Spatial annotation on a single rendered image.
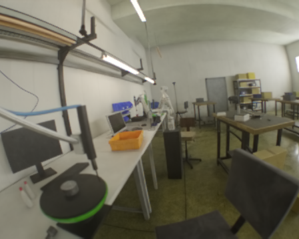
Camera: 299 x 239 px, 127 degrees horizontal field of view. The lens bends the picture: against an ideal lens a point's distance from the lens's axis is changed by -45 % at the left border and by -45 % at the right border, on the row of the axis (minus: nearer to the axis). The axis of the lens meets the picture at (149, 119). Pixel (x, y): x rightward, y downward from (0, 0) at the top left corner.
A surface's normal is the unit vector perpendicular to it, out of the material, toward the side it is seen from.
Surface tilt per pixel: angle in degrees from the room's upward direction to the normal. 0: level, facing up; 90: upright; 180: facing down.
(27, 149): 90
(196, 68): 90
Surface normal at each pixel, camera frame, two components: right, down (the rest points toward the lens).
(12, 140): 0.86, -0.04
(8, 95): 0.97, -0.11
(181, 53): -0.20, 0.18
